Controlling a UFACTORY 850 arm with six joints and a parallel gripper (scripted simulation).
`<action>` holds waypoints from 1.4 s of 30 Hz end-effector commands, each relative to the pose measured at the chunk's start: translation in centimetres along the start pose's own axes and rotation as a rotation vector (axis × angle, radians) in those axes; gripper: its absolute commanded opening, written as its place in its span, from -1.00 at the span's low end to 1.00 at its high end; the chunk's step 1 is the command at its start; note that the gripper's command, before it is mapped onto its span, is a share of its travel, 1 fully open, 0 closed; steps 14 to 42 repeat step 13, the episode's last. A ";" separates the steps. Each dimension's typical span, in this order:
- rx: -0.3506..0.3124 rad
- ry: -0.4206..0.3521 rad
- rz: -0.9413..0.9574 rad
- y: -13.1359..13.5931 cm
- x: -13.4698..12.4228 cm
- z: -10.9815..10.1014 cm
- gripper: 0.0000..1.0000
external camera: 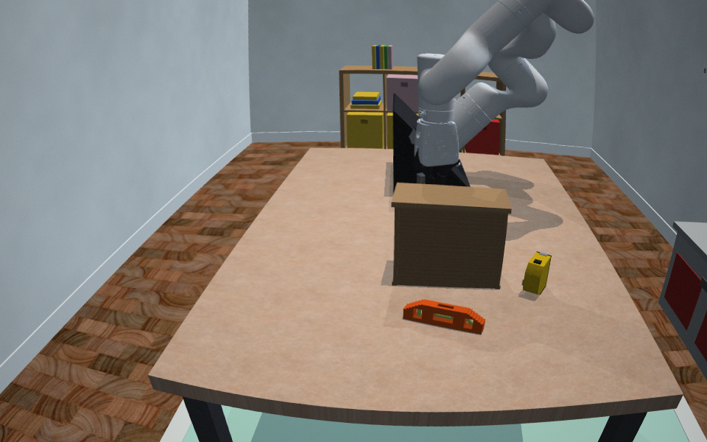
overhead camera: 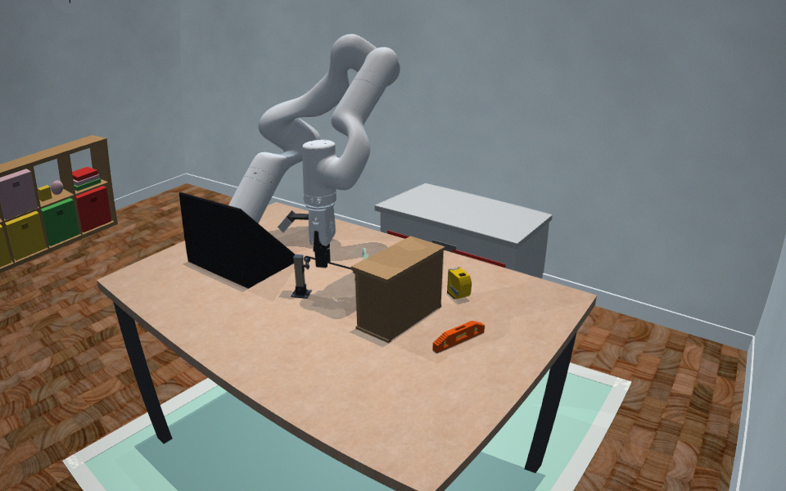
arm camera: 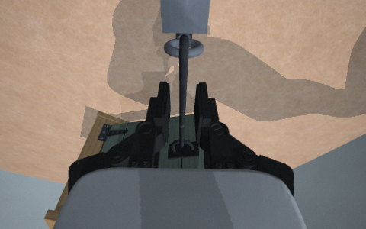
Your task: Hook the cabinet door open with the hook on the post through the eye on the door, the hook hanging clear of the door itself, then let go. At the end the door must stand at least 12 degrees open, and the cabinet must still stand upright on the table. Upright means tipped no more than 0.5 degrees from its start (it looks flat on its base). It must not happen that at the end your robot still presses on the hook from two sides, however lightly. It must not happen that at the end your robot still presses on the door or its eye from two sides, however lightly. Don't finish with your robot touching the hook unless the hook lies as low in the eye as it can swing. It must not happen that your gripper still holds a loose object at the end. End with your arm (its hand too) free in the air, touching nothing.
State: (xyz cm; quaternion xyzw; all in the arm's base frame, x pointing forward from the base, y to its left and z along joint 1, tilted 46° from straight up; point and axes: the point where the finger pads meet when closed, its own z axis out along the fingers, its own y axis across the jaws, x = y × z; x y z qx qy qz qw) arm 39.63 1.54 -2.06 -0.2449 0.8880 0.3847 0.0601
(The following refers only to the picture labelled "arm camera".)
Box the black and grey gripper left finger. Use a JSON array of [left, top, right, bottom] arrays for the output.
[[68, 82, 171, 194]]

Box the dark brown cabinet with tan top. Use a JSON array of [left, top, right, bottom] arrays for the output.
[[44, 111, 204, 229]]

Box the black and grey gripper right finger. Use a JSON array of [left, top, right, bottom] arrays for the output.
[[194, 82, 294, 197]]

